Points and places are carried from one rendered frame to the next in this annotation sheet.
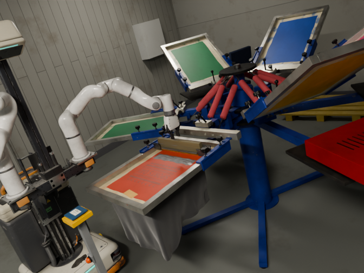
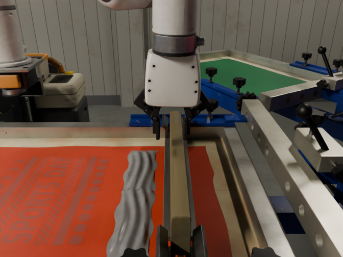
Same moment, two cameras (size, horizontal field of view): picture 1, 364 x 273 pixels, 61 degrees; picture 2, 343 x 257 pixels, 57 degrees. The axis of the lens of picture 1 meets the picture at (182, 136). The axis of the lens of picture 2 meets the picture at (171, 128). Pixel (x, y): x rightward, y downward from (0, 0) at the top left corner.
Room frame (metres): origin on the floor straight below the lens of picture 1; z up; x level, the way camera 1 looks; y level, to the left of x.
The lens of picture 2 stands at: (1.57, -0.32, 1.36)
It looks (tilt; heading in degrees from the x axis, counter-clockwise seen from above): 25 degrees down; 41
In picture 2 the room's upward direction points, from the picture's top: straight up
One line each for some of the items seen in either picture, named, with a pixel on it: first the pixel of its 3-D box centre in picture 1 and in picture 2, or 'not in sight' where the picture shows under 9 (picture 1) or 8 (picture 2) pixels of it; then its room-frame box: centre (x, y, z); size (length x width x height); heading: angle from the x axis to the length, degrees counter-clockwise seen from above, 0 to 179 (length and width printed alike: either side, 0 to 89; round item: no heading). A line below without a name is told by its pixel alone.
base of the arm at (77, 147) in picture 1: (76, 146); (6, 36); (1.97, 0.69, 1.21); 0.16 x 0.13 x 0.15; 44
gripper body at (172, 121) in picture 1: (171, 120); (173, 75); (1.99, 0.04, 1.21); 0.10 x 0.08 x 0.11; 132
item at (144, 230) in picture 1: (136, 222); not in sight; (1.65, 0.41, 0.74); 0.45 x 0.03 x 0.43; 42
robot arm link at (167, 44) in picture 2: (170, 111); (178, 41); (1.99, 0.03, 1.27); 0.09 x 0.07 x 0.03; 132
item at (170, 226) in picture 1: (184, 208); not in sight; (1.66, 0.10, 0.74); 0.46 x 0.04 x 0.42; 132
